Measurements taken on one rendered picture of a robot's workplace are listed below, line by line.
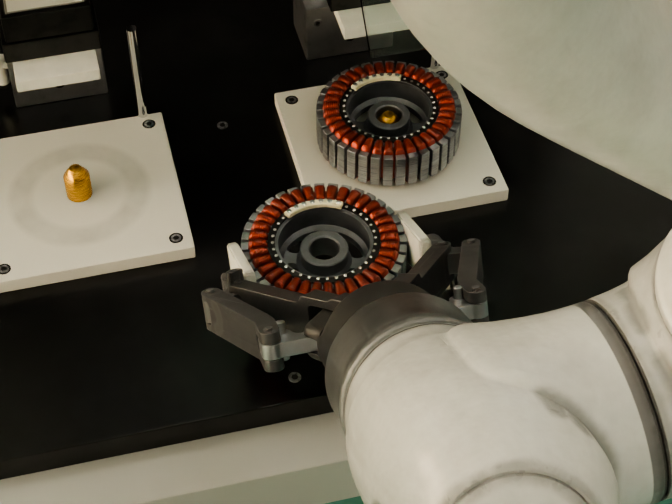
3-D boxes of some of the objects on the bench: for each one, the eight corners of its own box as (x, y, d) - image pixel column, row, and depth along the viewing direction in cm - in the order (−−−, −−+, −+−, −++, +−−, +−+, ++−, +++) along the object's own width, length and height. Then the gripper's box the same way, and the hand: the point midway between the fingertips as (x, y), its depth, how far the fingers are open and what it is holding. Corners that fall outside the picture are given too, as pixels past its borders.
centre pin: (94, 199, 110) (89, 174, 108) (68, 204, 109) (63, 179, 107) (90, 182, 111) (86, 156, 109) (65, 186, 111) (60, 161, 109)
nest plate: (196, 257, 107) (195, 246, 107) (-9, 295, 105) (-12, 284, 104) (162, 122, 117) (161, 111, 116) (-26, 153, 115) (-29, 142, 114)
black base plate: (731, 331, 106) (737, 311, 104) (-174, 516, 95) (-184, 497, 94) (521, -50, 136) (523, -71, 134) (-183, 58, 126) (-190, 38, 124)
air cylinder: (108, 94, 119) (100, 42, 115) (16, 109, 118) (5, 57, 114) (100, 54, 123) (92, 2, 119) (10, 69, 122) (-1, 16, 117)
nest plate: (507, 200, 111) (509, 189, 110) (317, 235, 109) (317, 224, 108) (450, 74, 121) (451, 62, 120) (274, 103, 119) (273, 92, 118)
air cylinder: (392, 47, 123) (394, -5, 119) (306, 61, 122) (305, 9, 118) (377, 10, 127) (378, -42, 123) (293, 24, 125) (291, -28, 121)
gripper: (201, 469, 79) (160, 329, 100) (605, 385, 83) (485, 267, 104) (179, 342, 77) (142, 225, 97) (597, 261, 80) (476, 165, 101)
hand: (325, 255), depth 99 cm, fingers closed on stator, 11 cm apart
